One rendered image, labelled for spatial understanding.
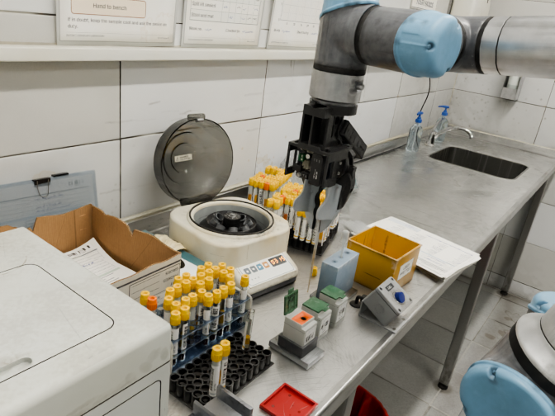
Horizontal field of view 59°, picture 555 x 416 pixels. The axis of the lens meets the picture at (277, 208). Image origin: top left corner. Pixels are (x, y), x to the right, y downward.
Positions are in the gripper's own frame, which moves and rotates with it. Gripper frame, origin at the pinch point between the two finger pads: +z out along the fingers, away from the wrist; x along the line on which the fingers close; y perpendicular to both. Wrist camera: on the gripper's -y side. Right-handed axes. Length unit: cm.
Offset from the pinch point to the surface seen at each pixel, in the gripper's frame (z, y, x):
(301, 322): 19.2, 1.2, 0.4
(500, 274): 105, -241, 1
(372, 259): 19.2, -31.4, -1.7
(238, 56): -18, -37, -53
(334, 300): 20.8, -11.7, -0.1
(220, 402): 22.9, 21.8, 0.8
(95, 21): -24, 3, -56
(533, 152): 26, -239, -3
